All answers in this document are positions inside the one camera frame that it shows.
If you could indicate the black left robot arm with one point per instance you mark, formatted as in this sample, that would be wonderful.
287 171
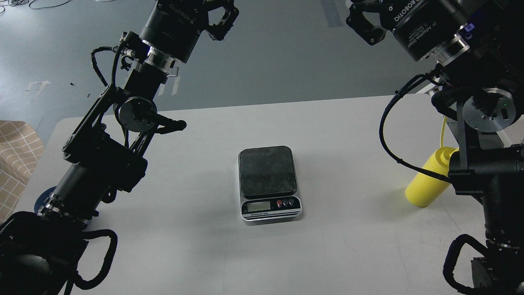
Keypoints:
50 250

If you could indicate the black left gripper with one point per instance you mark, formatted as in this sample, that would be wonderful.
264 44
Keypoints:
174 26

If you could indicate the digital kitchen scale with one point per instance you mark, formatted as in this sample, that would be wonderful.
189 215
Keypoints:
268 186

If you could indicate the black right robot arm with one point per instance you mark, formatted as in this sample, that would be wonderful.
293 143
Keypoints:
479 70

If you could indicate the yellow squeeze bottle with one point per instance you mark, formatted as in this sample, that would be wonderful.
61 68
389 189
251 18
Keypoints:
424 189

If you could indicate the blue ribbed cup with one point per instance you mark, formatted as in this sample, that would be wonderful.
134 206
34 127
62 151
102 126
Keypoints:
41 200

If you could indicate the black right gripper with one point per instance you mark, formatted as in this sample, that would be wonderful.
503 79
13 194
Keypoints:
418 25

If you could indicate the beige checkered cloth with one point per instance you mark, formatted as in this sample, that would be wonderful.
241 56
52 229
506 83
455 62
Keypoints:
20 151

